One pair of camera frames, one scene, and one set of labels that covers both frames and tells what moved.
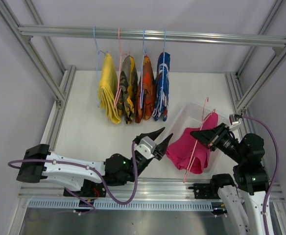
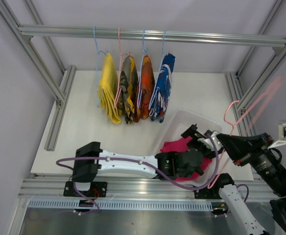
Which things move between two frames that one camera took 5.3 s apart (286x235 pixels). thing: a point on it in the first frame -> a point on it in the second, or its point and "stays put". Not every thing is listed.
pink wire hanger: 193,157 -> 245,114
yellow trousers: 108,87 stays put
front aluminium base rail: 133,189 stays put
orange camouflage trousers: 145,101 stays put
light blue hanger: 98,51 stays put
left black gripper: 161,148 -> 192,132
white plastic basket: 191,116 -> 203,177
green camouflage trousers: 128,89 stays put
